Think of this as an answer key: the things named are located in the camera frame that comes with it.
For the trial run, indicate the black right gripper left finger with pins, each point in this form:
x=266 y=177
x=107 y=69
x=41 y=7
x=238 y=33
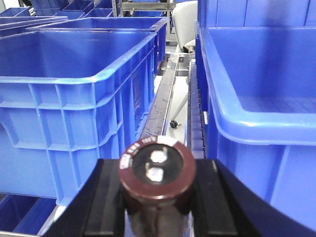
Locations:
x=98 y=209

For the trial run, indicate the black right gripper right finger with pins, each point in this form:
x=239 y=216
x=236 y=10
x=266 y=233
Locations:
x=225 y=207

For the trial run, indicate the dark red cylindrical capacitor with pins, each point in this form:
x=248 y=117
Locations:
x=157 y=174

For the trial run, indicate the blue bin left front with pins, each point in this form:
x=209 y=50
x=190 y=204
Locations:
x=68 y=98

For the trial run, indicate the blue bin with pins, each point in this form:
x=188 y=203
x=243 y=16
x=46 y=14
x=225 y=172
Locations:
x=261 y=87
x=68 y=98

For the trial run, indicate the blue bin right front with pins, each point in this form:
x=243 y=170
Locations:
x=261 y=87

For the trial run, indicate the roller track strip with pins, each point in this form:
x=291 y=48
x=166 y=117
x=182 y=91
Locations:
x=194 y=123

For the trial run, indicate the grey office chair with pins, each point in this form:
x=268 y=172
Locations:
x=184 y=16

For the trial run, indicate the steel shelf divider rail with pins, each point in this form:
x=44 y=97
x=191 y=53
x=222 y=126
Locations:
x=156 y=120

